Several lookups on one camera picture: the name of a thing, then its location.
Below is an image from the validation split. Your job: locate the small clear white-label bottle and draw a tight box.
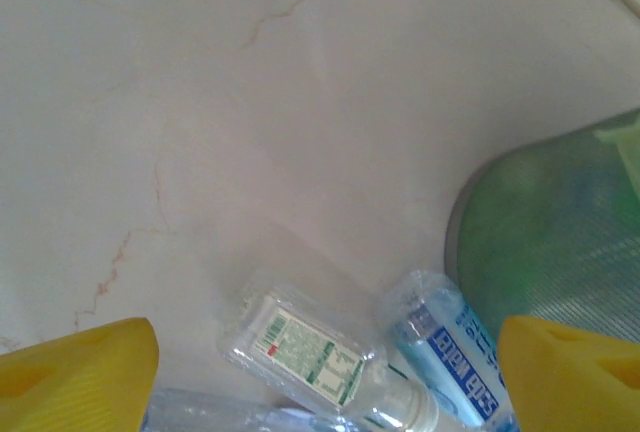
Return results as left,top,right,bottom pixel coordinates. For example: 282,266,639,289
215,269,441,428

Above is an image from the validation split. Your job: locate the translucent green trash bin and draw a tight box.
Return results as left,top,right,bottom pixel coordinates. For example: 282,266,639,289
444,106,640,348

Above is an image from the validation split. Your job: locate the clear water bottle blue cap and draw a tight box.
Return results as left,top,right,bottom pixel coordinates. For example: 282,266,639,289
377,269,519,432

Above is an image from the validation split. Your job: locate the crushed clear plastic bottle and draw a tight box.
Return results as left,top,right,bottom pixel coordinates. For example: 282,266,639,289
142,386,381,432

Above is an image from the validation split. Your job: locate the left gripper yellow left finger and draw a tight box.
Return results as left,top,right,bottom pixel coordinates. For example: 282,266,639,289
0,316,161,432

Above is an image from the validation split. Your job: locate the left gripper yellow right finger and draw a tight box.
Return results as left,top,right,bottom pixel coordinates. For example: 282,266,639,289
497,314,640,432

